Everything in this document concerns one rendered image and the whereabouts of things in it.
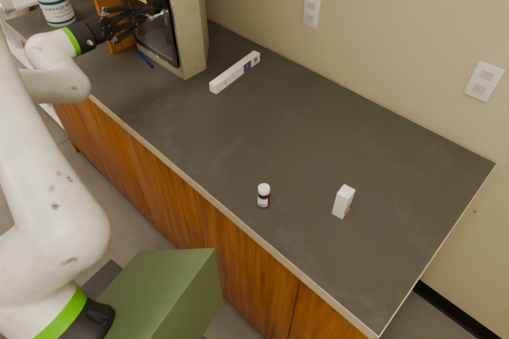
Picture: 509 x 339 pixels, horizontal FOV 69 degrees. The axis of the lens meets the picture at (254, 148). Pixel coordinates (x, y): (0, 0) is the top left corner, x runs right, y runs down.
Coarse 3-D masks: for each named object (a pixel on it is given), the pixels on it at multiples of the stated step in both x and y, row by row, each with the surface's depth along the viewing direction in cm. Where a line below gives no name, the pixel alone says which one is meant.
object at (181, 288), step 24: (144, 264) 84; (168, 264) 75; (192, 264) 67; (216, 264) 70; (120, 288) 81; (144, 288) 73; (168, 288) 66; (192, 288) 64; (216, 288) 76; (120, 312) 71; (144, 312) 64; (168, 312) 59; (192, 312) 69; (216, 312) 82; (120, 336) 63; (144, 336) 58; (168, 336) 63; (192, 336) 74
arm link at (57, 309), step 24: (0, 240) 59; (0, 264) 57; (0, 288) 58; (72, 288) 68; (0, 312) 60; (24, 312) 61; (48, 312) 63; (72, 312) 65; (24, 336) 62; (48, 336) 63
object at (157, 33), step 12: (132, 0) 138; (156, 0) 126; (168, 0) 122; (156, 12) 130; (168, 12) 125; (144, 24) 142; (156, 24) 135; (168, 24) 129; (144, 36) 147; (156, 36) 140; (168, 36) 133; (156, 48) 145; (168, 48) 138; (168, 60) 143
